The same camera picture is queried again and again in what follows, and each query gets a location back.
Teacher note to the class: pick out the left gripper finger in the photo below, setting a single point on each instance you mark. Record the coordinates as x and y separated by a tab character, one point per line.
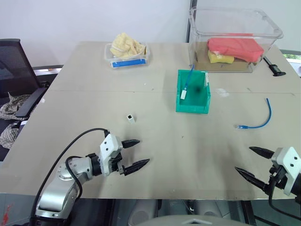
130	143
136	165

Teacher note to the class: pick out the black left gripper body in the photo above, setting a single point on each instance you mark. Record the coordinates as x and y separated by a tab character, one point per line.
116	162

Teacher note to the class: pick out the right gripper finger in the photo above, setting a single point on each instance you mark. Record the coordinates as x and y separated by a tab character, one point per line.
249	176
262	151

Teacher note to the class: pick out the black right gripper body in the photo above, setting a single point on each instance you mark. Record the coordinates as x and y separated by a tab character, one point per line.
279	179

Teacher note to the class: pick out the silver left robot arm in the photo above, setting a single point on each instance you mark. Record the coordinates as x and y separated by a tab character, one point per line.
56	188

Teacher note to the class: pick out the small white adapter cube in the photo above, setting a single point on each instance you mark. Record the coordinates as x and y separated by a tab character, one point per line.
131	118

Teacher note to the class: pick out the green plastic bin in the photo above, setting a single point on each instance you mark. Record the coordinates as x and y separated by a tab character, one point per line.
192	103

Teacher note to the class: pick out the blue tape label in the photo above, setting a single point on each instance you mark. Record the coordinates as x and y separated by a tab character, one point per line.
128	63

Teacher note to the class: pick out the black hand tool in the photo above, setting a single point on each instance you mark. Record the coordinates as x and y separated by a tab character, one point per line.
275	69

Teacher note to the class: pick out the small clear plastic container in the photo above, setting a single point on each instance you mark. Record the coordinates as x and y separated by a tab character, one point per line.
145	56

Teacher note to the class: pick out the white tape strip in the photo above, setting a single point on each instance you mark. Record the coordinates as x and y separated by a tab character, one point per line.
206	80

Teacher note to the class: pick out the yellow cloth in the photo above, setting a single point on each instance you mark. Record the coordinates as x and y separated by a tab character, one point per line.
125	46

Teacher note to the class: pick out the yellow sponge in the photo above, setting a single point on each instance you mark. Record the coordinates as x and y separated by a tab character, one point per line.
219	58

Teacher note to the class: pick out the red cloth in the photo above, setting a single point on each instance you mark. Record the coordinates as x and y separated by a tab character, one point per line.
235	47

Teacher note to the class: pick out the grey side desk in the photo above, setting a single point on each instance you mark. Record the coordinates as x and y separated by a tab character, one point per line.
47	70

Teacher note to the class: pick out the plaid cloth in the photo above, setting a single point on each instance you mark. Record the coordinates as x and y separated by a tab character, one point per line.
11	108

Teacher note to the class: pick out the large clear plastic container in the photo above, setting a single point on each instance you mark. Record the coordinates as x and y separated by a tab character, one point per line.
235	23

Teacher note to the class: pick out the black office chair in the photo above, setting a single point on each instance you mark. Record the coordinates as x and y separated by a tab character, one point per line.
14	70

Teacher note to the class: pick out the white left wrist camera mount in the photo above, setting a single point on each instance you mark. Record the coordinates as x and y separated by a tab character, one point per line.
108	147

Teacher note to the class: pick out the dark vertical wall frame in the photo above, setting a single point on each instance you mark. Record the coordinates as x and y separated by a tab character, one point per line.
191	21

